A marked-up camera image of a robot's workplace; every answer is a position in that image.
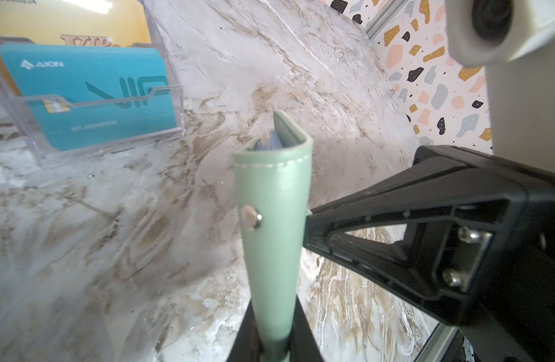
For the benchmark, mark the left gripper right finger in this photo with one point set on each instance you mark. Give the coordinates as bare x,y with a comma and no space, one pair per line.
302,344

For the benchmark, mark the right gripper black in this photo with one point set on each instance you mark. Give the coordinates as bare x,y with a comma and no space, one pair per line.
495,339

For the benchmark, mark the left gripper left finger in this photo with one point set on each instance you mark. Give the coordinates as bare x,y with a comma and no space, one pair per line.
247,345

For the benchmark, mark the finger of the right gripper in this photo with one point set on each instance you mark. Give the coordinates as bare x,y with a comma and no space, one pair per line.
457,230

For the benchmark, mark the teal VIP card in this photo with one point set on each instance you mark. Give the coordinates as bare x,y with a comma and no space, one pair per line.
85,96

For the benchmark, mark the yellow VIP card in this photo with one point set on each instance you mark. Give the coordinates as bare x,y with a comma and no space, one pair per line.
74,23

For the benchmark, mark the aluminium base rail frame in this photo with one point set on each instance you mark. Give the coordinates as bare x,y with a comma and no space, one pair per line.
437,345

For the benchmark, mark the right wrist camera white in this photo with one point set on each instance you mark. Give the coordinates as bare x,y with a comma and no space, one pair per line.
515,43

